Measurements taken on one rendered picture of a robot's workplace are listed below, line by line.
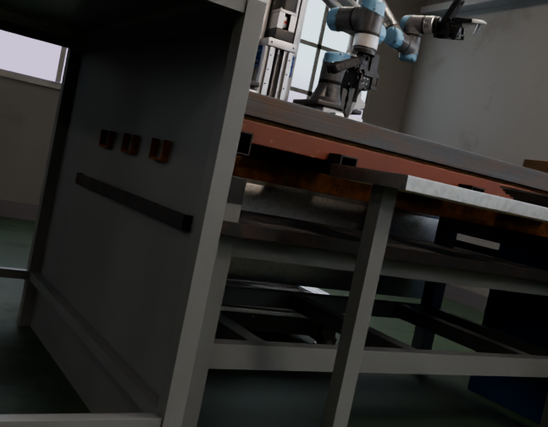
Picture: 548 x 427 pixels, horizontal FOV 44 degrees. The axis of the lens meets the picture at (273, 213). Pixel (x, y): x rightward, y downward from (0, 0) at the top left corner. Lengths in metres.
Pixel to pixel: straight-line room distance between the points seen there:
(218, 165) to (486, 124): 4.58
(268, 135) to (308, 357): 0.57
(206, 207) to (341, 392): 0.53
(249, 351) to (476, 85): 4.57
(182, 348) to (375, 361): 0.70
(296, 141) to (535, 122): 3.95
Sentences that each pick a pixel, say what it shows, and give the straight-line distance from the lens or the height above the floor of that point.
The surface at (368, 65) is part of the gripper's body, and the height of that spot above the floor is 1.08.
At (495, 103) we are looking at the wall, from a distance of 5.75.
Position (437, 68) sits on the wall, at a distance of 6.40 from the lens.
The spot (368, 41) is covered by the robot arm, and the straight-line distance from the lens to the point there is 2.14.
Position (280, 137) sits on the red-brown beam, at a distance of 1.57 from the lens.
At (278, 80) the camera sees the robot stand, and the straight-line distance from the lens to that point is 2.96.
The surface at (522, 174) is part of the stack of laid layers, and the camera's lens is 2.12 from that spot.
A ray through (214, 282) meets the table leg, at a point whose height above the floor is 0.43.
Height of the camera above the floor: 0.70
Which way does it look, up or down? 3 degrees down
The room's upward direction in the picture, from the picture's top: 12 degrees clockwise
